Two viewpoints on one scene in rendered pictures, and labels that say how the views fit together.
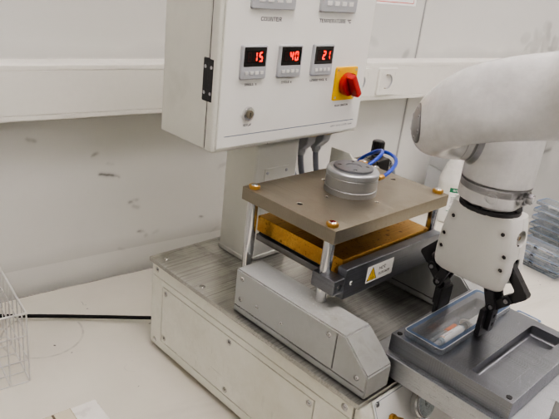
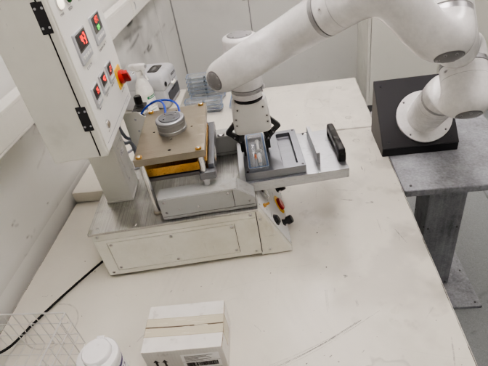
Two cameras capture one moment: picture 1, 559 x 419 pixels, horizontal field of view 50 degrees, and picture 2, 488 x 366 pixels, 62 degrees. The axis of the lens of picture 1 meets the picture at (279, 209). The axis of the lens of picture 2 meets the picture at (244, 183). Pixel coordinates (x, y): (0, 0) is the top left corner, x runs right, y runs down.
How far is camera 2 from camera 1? 48 cm
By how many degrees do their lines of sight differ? 38
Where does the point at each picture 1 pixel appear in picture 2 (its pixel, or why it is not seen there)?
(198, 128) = (90, 148)
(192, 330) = (141, 248)
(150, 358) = (121, 282)
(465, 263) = (252, 127)
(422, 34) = not seen: hidden behind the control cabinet
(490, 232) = (257, 108)
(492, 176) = (250, 86)
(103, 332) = (80, 295)
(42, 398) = not seen: hidden behind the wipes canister
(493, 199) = (255, 94)
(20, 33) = not seen: outside the picture
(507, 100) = (263, 54)
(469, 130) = (253, 74)
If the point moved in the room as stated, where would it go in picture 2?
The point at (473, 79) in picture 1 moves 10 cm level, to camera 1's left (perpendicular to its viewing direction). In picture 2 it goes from (243, 52) to (210, 69)
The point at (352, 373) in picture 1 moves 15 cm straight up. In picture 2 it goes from (246, 200) to (237, 152)
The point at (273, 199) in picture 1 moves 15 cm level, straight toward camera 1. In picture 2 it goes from (156, 156) to (197, 174)
